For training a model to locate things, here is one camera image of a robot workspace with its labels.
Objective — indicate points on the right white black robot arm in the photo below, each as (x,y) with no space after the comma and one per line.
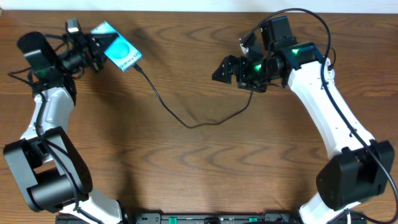
(359,166)

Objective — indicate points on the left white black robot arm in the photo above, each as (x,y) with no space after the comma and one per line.
(48,170)

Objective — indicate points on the white USB charger plug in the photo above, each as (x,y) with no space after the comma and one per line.
(329,72)

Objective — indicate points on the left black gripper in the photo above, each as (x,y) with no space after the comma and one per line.
(94,53)

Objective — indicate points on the blue screen Galaxy smartphone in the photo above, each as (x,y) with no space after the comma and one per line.
(121,52)

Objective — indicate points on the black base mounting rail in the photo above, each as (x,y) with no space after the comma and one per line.
(268,217)

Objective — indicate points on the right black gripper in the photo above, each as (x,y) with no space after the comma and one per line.
(229,62)

